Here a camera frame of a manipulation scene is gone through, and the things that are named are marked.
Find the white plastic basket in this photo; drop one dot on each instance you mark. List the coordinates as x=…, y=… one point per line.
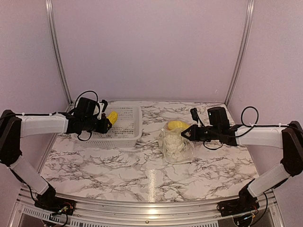
x=124, y=133

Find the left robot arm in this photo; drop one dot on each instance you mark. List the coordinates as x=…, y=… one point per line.
x=20, y=129

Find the right aluminium frame post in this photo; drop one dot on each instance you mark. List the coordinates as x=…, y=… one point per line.
x=242, y=50

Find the left aluminium frame post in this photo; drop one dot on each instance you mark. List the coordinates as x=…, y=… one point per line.
x=56, y=49

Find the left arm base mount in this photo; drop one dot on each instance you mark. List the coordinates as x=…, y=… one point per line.
x=57, y=205

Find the yellow fake corn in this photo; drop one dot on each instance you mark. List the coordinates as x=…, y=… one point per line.
x=112, y=117
x=177, y=124

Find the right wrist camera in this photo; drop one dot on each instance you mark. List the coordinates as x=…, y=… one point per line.
x=195, y=117

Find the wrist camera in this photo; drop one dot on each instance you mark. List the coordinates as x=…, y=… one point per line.
x=195, y=117
x=100, y=108

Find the clear zip top bag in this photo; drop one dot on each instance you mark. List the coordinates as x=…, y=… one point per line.
x=187, y=154

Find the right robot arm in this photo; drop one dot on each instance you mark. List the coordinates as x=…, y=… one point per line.
x=288, y=138

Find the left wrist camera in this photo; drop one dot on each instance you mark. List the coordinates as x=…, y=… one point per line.
x=100, y=108

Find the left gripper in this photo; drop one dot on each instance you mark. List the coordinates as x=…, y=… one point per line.
x=103, y=128

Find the front aluminium rail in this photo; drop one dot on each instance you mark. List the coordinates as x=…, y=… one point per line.
x=102, y=213

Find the aluminium frame post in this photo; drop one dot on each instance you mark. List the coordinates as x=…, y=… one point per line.
x=56, y=49
x=242, y=50

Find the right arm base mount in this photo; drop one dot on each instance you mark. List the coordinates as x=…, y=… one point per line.
x=244, y=203

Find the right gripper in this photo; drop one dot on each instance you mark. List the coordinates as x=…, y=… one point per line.
x=194, y=136

